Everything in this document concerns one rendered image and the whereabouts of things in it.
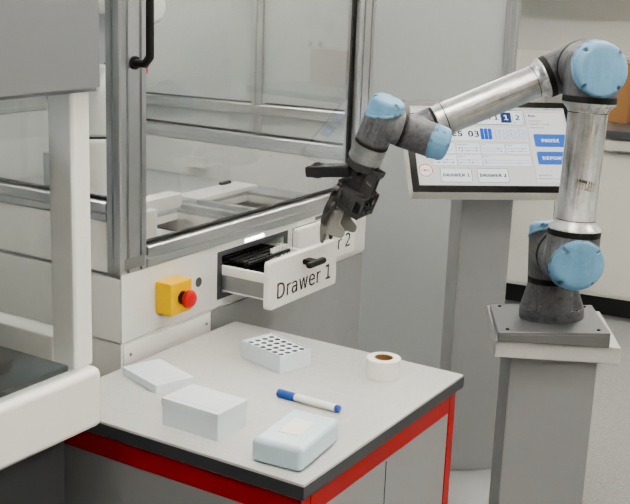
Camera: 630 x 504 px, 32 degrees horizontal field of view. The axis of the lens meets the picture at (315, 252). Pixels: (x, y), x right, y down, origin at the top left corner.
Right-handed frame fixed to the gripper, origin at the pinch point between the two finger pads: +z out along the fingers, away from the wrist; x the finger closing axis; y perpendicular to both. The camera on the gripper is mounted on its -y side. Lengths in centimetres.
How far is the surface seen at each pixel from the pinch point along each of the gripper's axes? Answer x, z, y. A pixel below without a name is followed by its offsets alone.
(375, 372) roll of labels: -24.9, 8.0, 31.7
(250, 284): -12.2, 14.6, -7.4
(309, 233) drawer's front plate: 23.0, 13.8, -13.7
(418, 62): 161, 1, -58
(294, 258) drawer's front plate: -3.9, 7.4, -3.2
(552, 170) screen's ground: 98, -7, 18
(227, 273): -11.7, 15.8, -14.0
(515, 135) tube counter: 99, -11, 4
